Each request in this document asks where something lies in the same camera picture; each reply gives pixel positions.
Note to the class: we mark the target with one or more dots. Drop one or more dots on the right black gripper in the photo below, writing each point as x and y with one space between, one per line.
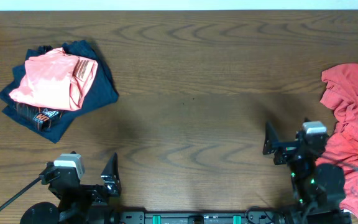
272 143

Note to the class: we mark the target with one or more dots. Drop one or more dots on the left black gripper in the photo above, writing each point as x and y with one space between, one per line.
93 189

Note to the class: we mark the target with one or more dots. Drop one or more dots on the light coral pink shirt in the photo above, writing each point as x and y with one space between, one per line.
56 80

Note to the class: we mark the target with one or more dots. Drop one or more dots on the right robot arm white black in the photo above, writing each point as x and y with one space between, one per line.
318 189

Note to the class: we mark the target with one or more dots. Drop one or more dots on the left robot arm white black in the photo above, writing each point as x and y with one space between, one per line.
46 212

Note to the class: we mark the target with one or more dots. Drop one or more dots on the navy blue folded shirt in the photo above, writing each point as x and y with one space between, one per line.
101 93

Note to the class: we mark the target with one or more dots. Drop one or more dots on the black orange printed folded shirt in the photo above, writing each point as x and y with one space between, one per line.
41 118

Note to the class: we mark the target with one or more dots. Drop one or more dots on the red t-shirt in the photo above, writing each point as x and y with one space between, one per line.
341 96

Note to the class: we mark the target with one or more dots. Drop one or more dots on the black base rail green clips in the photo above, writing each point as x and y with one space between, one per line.
253 215

